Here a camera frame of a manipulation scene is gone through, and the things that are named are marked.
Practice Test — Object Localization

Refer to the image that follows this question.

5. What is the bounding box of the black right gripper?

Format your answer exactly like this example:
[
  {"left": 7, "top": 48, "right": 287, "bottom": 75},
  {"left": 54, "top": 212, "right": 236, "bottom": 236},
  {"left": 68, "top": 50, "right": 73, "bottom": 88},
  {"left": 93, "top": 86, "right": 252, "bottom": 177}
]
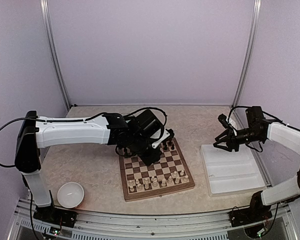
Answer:
[{"left": 214, "top": 126, "right": 264, "bottom": 152}]

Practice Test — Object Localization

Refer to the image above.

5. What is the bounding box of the white chess rook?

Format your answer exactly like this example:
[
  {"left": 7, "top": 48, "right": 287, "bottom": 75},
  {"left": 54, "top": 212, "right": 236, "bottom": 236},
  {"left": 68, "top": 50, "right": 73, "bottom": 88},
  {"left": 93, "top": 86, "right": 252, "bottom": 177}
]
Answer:
[
  {"left": 183, "top": 175, "right": 189, "bottom": 183},
  {"left": 143, "top": 178, "right": 150, "bottom": 190}
]

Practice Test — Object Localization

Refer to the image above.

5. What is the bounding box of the white chess bishop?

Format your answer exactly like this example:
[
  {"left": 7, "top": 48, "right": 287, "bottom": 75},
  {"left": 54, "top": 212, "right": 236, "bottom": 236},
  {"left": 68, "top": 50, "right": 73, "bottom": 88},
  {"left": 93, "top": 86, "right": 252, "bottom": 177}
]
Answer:
[{"left": 167, "top": 175, "right": 173, "bottom": 184}]

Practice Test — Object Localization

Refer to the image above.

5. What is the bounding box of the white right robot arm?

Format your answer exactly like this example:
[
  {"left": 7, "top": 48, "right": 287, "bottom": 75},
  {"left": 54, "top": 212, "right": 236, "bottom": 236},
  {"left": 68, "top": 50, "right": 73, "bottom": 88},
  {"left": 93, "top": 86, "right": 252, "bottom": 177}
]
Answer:
[{"left": 213, "top": 106, "right": 300, "bottom": 222}]

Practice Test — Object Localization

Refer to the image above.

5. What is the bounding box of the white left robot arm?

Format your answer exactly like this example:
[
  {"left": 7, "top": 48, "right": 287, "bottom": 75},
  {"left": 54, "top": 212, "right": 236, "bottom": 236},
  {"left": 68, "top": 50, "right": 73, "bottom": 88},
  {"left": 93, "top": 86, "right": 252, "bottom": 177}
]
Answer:
[{"left": 3, "top": 107, "right": 172, "bottom": 223}]

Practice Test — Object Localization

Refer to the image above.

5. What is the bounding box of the black chess pieces group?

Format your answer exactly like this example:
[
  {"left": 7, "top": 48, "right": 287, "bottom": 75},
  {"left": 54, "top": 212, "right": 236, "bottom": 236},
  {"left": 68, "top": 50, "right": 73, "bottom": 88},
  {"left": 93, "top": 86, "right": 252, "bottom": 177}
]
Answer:
[{"left": 122, "top": 139, "right": 177, "bottom": 156}]

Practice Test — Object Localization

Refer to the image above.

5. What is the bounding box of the wooden chess board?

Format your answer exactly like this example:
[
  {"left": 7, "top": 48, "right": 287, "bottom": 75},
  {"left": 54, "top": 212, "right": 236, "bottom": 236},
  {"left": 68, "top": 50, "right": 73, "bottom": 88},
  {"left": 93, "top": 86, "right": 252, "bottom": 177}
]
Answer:
[{"left": 119, "top": 138, "right": 195, "bottom": 202}]

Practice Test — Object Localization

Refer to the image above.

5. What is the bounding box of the white plastic tray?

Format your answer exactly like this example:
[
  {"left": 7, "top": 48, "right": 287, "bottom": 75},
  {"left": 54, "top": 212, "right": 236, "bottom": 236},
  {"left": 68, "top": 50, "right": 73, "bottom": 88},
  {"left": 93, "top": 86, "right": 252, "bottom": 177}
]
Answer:
[{"left": 200, "top": 144, "right": 266, "bottom": 197}]

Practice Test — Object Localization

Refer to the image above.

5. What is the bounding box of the white bowl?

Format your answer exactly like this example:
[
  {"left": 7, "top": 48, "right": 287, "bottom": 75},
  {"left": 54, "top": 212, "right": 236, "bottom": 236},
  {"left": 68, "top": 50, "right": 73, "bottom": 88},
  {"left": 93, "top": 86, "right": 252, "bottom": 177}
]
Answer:
[{"left": 57, "top": 182, "right": 85, "bottom": 209}]

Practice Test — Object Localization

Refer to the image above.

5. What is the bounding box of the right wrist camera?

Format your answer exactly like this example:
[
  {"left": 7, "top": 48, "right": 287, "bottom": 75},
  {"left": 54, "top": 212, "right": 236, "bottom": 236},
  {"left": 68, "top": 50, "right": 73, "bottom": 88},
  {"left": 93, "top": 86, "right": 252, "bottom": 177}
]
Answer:
[{"left": 217, "top": 113, "right": 237, "bottom": 130}]

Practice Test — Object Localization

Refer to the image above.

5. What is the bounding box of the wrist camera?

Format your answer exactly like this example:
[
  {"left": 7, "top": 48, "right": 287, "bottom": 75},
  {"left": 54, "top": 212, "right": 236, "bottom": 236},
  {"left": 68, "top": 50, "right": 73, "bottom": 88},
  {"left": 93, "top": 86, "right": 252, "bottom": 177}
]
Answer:
[
  {"left": 151, "top": 128, "right": 175, "bottom": 149},
  {"left": 217, "top": 113, "right": 237, "bottom": 130}
]

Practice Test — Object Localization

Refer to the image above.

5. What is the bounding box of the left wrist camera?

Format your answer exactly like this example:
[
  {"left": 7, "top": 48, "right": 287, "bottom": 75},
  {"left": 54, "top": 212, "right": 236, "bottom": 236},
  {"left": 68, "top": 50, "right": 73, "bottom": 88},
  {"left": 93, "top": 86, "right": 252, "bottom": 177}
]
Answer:
[{"left": 151, "top": 128, "right": 175, "bottom": 149}]

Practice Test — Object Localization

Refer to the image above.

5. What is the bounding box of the back aluminium frame rail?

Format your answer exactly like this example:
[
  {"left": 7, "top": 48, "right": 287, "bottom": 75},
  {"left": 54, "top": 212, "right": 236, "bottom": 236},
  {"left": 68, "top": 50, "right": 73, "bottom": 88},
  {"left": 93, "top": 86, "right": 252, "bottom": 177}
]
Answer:
[{"left": 70, "top": 103, "right": 232, "bottom": 108}]

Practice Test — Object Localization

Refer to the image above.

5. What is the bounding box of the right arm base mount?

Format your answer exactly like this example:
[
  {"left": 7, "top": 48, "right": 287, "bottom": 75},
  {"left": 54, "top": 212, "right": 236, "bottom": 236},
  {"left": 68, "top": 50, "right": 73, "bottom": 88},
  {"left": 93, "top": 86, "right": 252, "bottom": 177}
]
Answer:
[{"left": 228, "top": 207, "right": 273, "bottom": 228}]

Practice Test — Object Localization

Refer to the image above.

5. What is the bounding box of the front aluminium rail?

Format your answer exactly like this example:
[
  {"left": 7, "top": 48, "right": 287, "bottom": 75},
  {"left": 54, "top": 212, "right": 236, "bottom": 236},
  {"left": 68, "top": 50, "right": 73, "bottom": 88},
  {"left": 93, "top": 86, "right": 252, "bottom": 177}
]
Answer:
[{"left": 6, "top": 199, "right": 300, "bottom": 240}]

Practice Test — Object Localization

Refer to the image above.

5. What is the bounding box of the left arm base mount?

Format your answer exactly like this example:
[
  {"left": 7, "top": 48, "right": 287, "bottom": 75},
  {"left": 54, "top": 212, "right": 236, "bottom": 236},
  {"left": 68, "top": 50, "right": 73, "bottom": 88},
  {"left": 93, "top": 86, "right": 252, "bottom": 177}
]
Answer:
[{"left": 33, "top": 207, "right": 78, "bottom": 228}]

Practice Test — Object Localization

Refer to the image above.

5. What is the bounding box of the right aluminium frame post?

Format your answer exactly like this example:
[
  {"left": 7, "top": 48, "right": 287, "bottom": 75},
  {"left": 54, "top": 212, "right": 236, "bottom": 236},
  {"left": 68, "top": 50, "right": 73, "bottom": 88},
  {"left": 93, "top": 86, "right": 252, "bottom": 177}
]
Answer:
[{"left": 231, "top": 0, "right": 262, "bottom": 107}]

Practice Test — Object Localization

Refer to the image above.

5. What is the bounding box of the aluminium frame post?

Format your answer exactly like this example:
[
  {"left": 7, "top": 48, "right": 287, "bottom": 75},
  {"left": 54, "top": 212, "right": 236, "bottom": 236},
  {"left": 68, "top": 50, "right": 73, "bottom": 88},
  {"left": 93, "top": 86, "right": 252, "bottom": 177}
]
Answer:
[
  {"left": 231, "top": 0, "right": 262, "bottom": 107},
  {"left": 40, "top": 0, "right": 72, "bottom": 111}
]

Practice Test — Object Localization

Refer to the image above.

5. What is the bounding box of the left aluminium frame post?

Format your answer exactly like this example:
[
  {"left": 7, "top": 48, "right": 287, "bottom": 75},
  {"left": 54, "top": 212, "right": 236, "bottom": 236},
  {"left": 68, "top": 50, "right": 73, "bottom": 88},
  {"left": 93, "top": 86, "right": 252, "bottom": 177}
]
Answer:
[{"left": 40, "top": 0, "right": 72, "bottom": 111}]

